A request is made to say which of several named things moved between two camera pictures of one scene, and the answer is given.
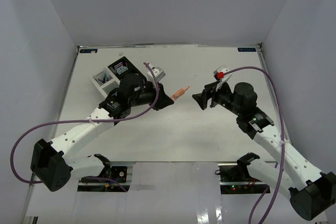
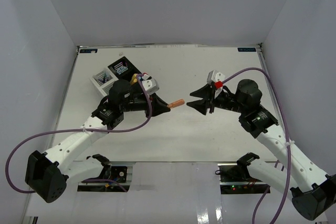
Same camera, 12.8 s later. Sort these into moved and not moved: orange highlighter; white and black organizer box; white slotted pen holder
Moved: orange highlighter
Not moved: white and black organizer box; white slotted pen holder
